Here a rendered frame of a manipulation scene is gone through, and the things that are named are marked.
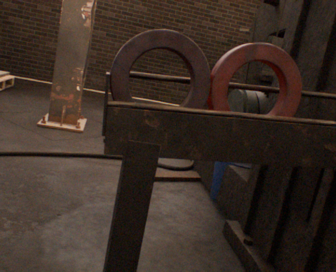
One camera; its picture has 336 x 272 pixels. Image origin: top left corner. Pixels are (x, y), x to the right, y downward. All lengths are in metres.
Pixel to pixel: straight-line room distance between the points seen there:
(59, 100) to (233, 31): 4.70
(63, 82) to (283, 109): 2.63
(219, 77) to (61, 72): 2.59
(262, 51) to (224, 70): 0.08
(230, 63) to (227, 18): 6.48
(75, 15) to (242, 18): 4.63
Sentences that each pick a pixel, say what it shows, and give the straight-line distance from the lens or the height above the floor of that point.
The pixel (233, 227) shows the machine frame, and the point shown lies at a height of 0.07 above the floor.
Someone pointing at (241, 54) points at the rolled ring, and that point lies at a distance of 0.65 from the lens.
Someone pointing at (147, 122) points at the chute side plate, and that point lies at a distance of 0.59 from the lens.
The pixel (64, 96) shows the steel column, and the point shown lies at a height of 0.28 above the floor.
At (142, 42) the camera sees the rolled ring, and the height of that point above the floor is 0.74.
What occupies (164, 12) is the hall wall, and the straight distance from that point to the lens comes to 6.82.
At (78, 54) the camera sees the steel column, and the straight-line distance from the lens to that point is 3.13.
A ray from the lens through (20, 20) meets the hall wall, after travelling 6.88.
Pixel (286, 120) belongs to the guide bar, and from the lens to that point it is 0.68.
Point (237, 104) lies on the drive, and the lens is 2.04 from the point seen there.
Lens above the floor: 0.70
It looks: 11 degrees down
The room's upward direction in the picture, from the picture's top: 11 degrees clockwise
